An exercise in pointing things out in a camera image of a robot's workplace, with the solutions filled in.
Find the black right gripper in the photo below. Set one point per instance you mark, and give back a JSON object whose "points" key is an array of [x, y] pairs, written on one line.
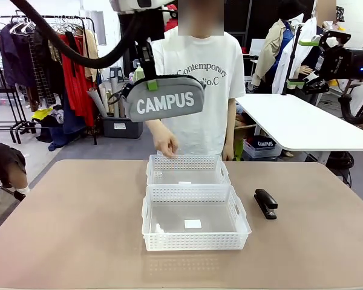
{"points": [[342, 65]]}

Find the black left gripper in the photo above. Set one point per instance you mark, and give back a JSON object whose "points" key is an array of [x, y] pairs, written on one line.
{"points": [[145, 51]]}

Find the grey CAMPUS pencil pouch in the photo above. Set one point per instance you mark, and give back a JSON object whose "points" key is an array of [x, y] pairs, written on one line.
{"points": [[169, 102]]}

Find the black stapler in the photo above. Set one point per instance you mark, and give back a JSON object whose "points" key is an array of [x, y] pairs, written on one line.
{"points": [[267, 204]]}

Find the person's left forearm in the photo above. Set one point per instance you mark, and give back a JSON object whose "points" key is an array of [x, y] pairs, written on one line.
{"points": [[229, 133]]}

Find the person's right forearm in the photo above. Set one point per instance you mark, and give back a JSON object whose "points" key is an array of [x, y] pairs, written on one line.
{"points": [[157, 130]]}

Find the person's right hand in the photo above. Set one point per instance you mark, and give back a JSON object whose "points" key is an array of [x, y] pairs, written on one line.
{"points": [[166, 145]]}

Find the person's left hand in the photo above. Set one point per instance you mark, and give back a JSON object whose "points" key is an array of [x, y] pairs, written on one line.
{"points": [[227, 153]]}

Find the light green table cloth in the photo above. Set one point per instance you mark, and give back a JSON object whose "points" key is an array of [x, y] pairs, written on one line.
{"points": [[137, 75]]}

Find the black stand pole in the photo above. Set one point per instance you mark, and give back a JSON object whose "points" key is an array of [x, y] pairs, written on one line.
{"points": [[293, 57]]}

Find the dark grey stool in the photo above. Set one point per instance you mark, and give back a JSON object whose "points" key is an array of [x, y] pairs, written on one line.
{"points": [[115, 72]]}

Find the tall grey paper roll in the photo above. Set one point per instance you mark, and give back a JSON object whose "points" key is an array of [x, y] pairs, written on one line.
{"points": [[115, 83]]}

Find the mannequin with white coat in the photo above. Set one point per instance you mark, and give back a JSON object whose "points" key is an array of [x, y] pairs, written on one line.
{"points": [[279, 75]]}

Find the thin white paper roll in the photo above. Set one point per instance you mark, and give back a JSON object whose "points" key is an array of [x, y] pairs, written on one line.
{"points": [[104, 96]]}

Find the mannequin with beige coat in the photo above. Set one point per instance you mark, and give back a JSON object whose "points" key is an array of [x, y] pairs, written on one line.
{"points": [[269, 51]]}

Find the person in red hoodie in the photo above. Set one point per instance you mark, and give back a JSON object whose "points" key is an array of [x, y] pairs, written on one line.
{"points": [[171, 22]]}

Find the wide grey paper roll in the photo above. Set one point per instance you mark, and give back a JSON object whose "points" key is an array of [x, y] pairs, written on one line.
{"points": [[96, 101]]}

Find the dark grey storage bin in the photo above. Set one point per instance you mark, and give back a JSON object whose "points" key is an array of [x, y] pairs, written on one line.
{"points": [[118, 128]]}

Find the beige shirt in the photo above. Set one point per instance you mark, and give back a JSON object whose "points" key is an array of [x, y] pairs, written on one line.
{"points": [[93, 42]]}

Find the white work table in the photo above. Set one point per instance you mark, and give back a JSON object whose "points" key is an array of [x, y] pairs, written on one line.
{"points": [[290, 121]]}

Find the small white board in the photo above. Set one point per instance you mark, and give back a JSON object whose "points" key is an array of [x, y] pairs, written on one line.
{"points": [[257, 46]]}

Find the person in white T-shirt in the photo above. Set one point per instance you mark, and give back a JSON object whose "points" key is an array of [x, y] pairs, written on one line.
{"points": [[205, 121]]}

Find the red dress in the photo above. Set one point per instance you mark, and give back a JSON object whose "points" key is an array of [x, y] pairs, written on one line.
{"points": [[78, 96]]}

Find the black metal clothes rack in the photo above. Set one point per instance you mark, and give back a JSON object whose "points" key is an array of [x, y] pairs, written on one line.
{"points": [[78, 18]]}

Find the blue denim clothes pile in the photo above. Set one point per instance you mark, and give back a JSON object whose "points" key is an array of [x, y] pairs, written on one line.
{"points": [[69, 124]]}

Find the white perforated plastic basket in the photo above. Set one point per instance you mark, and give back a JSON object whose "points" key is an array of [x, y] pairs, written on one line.
{"points": [[193, 240], [184, 164]]}

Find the olive patterned garment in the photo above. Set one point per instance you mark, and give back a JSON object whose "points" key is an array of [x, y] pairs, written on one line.
{"points": [[55, 57]]}

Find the dark CAMPUS pouch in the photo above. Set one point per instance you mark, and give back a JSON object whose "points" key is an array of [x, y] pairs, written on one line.
{"points": [[264, 143]]}

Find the cardboard box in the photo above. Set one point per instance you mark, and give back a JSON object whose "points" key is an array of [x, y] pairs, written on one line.
{"points": [[245, 131]]}

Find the white basket under table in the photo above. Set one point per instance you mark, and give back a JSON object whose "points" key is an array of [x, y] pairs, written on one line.
{"points": [[261, 152]]}

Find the brown checked garment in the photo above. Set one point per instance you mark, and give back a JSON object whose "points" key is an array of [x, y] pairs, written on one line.
{"points": [[40, 78]]}

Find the black clothes pile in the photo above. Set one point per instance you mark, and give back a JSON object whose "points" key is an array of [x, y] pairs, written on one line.
{"points": [[50, 130]]}

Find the yellow cloth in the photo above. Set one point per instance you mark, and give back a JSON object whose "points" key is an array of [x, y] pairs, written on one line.
{"points": [[42, 114]]}

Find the dark purple jacket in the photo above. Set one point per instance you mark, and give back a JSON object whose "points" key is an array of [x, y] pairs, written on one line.
{"points": [[12, 57]]}

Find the seated person in black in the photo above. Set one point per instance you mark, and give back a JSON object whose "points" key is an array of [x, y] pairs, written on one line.
{"points": [[3, 157]]}

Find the white wall panel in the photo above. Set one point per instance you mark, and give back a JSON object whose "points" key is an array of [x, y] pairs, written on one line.
{"points": [[98, 27]]}

